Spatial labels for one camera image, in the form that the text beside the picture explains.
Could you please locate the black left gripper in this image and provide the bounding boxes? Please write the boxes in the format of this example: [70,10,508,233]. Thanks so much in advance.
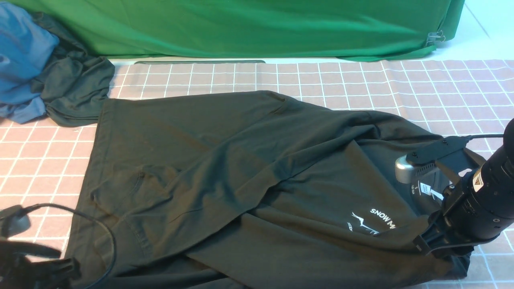
[16,242,82,289]

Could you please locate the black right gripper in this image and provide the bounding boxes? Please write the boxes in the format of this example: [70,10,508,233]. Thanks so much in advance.
[413,211,498,258]

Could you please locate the dark gray long-sleeve shirt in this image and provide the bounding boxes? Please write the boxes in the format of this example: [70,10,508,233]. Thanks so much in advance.
[77,90,470,289]

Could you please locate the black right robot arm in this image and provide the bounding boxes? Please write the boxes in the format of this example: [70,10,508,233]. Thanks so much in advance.
[395,121,514,258]

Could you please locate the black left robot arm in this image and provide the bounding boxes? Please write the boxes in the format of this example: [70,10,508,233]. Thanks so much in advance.
[0,240,81,289]

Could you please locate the dark green crumpled garment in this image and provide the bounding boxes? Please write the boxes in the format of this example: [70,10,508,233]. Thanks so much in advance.
[31,12,115,127]

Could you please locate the green backdrop cloth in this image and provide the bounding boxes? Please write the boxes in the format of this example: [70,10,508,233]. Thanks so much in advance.
[12,0,465,62]

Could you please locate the blue garment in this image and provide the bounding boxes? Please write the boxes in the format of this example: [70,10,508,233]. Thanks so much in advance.
[0,1,59,123]

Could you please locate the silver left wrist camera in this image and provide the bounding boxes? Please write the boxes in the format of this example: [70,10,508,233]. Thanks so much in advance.
[0,205,31,238]

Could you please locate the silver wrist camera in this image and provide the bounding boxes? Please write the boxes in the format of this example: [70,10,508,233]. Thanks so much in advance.
[0,205,31,238]
[395,136,470,183]

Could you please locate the black left camera cable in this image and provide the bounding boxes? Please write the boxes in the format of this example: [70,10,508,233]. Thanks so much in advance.
[22,203,117,289]

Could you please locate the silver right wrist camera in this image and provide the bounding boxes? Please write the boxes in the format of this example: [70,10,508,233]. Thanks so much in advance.
[395,136,470,183]

